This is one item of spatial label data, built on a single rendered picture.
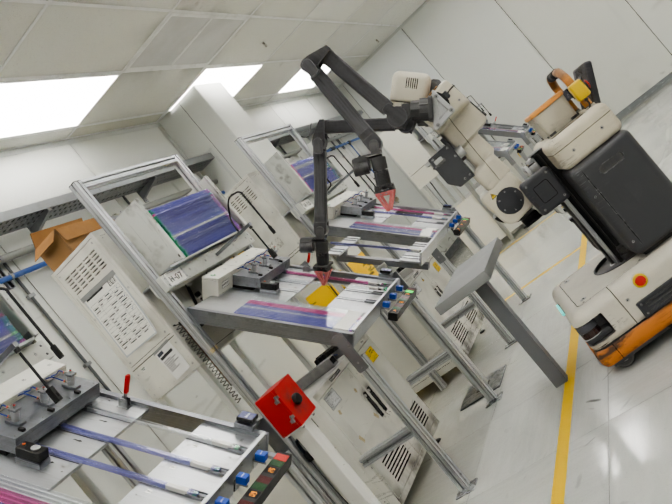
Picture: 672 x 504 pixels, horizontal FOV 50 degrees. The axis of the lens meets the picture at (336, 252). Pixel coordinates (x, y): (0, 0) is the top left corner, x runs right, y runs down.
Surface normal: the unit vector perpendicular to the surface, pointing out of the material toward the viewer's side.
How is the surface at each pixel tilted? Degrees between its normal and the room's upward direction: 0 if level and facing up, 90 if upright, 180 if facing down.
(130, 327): 93
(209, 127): 90
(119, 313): 90
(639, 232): 90
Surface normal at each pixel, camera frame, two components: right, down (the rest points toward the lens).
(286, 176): -0.33, 0.26
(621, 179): -0.16, 0.12
